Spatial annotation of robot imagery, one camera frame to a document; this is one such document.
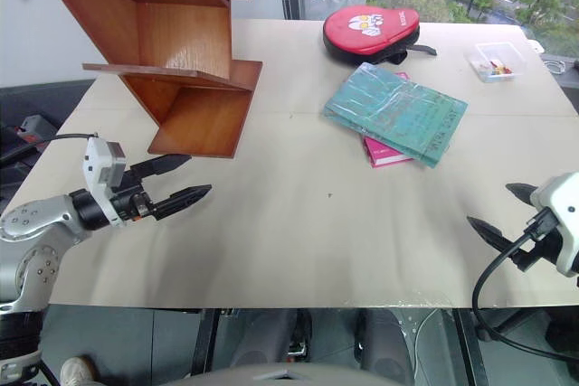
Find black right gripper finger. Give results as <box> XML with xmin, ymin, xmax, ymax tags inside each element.
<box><xmin>466</xmin><ymin>216</ymin><xmax>528</xmax><ymax>266</ymax></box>
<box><xmin>505</xmin><ymin>182</ymin><xmax>540</xmax><ymax>212</ymax></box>

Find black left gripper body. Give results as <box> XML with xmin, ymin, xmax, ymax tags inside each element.
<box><xmin>110</xmin><ymin>167</ymin><xmax>157</xmax><ymax>226</ymax></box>

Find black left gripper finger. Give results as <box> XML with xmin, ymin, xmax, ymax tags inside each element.
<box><xmin>150</xmin><ymin>184</ymin><xmax>214</xmax><ymax>222</ymax></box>
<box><xmin>130</xmin><ymin>153</ymin><xmax>194</xmax><ymax>180</ymax></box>

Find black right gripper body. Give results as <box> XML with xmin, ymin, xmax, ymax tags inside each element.
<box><xmin>510</xmin><ymin>244</ymin><xmax>545</xmax><ymax>272</ymax></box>

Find brown wooden zigzag bookshelf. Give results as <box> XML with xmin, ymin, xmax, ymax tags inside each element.
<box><xmin>29</xmin><ymin>0</ymin><xmax>264</xmax><ymax>160</ymax></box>

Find pink book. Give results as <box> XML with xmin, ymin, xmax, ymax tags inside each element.
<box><xmin>362</xmin><ymin>71</ymin><xmax>415</xmax><ymax>170</ymax></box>

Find teal plastic-wrapped book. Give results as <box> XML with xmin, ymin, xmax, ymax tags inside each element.
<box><xmin>323</xmin><ymin>61</ymin><xmax>470</xmax><ymax>171</ymax></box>

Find black table leg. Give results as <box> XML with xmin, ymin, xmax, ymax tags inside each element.
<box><xmin>451</xmin><ymin>308</ymin><xmax>490</xmax><ymax>386</ymax></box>
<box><xmin>189</xmin><ymin>308</ymin><xmax>223</xmax><ymax>379</ymax></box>

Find red and grey device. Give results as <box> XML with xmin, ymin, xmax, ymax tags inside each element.
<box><xmin>14</xmin><ymin>115</ymin><xmax>61</xmax><ymax>144</ymax></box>

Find small coloured pieces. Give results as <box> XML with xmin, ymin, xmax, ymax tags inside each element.
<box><xmin>481</xmin><ymin>60</ymin><xmax>514</xmax><ymax>78</ymax></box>

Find clear plastic box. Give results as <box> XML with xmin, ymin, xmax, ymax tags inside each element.
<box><xmin>463</xmin><ymin>41</ymin><xmax>527</xmax><ymax>85</ymax></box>

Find dark rounded leg shape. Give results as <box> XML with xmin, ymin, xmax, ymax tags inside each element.
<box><xmin>358</xmin><ymin>308</ymin><xmax>415</xmax><ymax>386</ymax></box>

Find white shoe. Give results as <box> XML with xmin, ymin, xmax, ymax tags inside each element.
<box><xmin>59</xmin><ymin>355</ymin><xmax>97</xmax><ymax>386</ymax></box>

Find grey robot torso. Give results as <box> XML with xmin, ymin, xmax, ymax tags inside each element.
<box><xmin>166</xmin><ymin>362</ymin><xmax>404</xmax><ymax>386</ymax></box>

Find red paddle case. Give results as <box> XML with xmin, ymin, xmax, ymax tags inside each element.
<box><xmin>321</xmin><ymin>6</ymin><xmax>438</xmax><ymax>67</ymax></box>

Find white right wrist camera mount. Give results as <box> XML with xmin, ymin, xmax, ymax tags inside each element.
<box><xmin>529</xmin><ymin>172</ymin><xmax>579</xmax><ymax>278</ymax></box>

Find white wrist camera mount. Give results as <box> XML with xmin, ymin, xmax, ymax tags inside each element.
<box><xmin>529</xmin><ymin>172</ymin><xmax>579</xmax><ymax>278</ymax></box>
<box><xmin>82</xmin><ymin>136</ymin><xmax>128</xmax><ymax>225</ymax></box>

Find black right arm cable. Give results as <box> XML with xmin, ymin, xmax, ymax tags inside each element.
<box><xmin>470</xmin><ymin>206</ymin><xmax>579</xmax><ymax>362</ymax></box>

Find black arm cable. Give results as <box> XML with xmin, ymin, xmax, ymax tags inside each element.
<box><xmin>470</xmin><ymin>206</ymin><xmax>579</xmax><ymax>362</ymax></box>
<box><xmin>0</xmin><ymin>133</ymin><xmax>100</xmax><ymax>166</ymax></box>

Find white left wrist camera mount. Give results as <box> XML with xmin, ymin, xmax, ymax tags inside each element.
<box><xmin>82</xmin><ymin>136</ymin><xmax>128</xmax><ymax>225</ymax></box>

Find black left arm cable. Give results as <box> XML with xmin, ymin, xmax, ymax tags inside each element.
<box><xmin>0</xmin><ymin>133</ymin><xmax>100</xmax><ymax>166</ymax></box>

